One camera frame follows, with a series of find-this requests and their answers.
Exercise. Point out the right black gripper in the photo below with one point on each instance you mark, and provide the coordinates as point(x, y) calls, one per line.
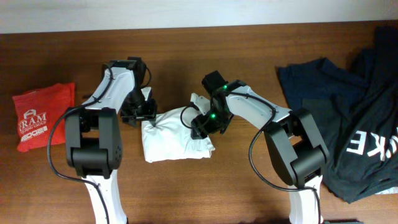
point(201, 120)

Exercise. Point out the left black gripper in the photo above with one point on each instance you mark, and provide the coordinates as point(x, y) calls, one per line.
point(150, 111)

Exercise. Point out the white t-shirt with graphic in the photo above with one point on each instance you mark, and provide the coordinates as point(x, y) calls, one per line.
point(169, 139)

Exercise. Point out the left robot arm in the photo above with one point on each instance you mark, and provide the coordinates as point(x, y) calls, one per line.
point(93, 139)

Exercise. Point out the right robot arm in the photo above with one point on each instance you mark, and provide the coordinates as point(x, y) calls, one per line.
point(295, 145)

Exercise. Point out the folded red t-shirt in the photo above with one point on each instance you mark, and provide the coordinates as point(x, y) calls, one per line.
point(37, 112)

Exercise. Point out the dark navy garment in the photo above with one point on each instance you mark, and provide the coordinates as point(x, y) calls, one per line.
point(330, 94)

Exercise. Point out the black garment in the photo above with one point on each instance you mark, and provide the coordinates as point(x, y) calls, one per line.
point(364, 145)

